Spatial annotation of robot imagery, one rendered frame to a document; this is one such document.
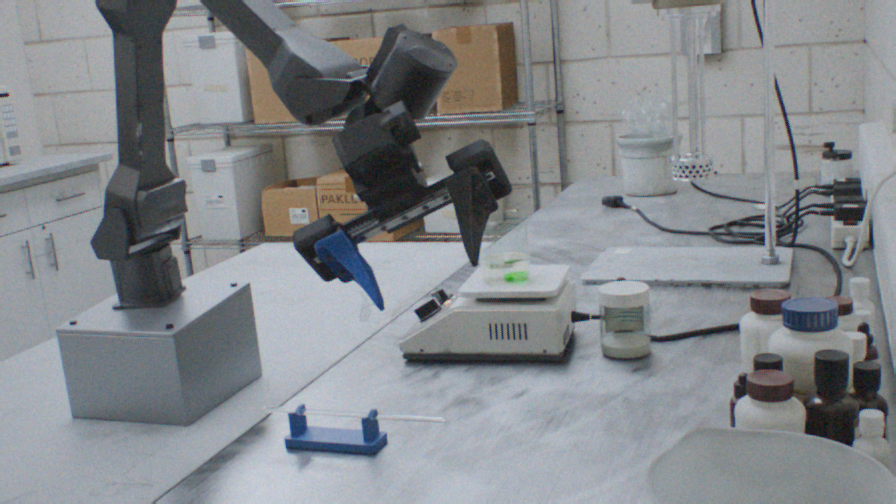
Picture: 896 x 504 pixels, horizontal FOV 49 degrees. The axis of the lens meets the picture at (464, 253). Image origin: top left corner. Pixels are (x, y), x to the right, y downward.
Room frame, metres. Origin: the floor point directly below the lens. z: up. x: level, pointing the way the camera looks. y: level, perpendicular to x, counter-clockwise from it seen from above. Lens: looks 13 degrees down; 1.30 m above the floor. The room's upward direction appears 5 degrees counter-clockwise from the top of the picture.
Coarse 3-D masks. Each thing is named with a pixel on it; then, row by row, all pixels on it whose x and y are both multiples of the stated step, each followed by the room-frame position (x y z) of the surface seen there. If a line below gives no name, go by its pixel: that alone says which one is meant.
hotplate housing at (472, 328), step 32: (448, 320) 1.12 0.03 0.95; (480, 320) 1.11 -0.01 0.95; (512, 320) 1.10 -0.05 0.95; (544, 320) 1.09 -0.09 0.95; (576, 320) 1.17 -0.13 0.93; (416, 352) 1.14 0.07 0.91; (448, 352) 1.13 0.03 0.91; (480, 352) 1.11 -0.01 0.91; (512, 352) 1.10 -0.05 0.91; (544, 352) 1.09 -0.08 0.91
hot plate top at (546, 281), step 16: (480, 272) 1.21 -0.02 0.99; (544, 272) 1.18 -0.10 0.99; (560, 272) 1.17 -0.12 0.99; (464, 288) 1.14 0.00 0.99; (480, 288) 1.13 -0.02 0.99; (496, 288) 1.12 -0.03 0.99; (512, 288) 1.12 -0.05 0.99; (528, 288) 1.11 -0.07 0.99; (544, 288) 1.11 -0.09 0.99; (560, 288) 1.12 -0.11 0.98
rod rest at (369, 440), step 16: (288, 416) 0.92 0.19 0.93; (304, 416) 0.94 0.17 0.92; (304, 432) 0.93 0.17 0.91; (320, 432) 0.92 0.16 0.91; (336, 432) 0.92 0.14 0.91; (352, 432) 0.92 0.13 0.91; (368, 432) 0.89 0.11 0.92; (384, 432) 0.91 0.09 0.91; (304, 448) 0.91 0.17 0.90; (320, 448) 0.90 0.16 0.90; (336, 448) 0.90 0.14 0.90; (352, 448) 0.89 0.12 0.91; (368, 448) 0.88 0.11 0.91
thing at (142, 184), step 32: (96, 0) 1.03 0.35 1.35; (128, 0) 1.01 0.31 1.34; (160, 0) 1.04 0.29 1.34; (128, 32) 1.03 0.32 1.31; (160, 32) 1.06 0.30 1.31; (128, 64) 1.04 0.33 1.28; (160, 64) 1.06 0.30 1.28; (128, 96) 1.05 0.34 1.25; (160, 96) 1.07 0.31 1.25; (128, 128) 1.06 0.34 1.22; (160, 128) 1.08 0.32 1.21; (128, 160) 1.06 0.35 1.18; (160, 160) 1.08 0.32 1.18; (128, 192) 1.05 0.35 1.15; (160, 192) 1.06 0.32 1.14; (160, 224) 1.08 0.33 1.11
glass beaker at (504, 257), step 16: (496, 224) 1.12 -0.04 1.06; (512, 224) 1.13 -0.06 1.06; (496, 240) 1.13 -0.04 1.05; (512, 240) 1.13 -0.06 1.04; (480, 256) 1.15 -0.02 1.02; (496, 256) 1.13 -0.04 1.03; (512, 256) 1.13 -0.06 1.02; (528, 256) 1.15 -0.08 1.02; (496, 272) 1.13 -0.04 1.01; (512, 272) 1.13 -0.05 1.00; (528, 272) 1.14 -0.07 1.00
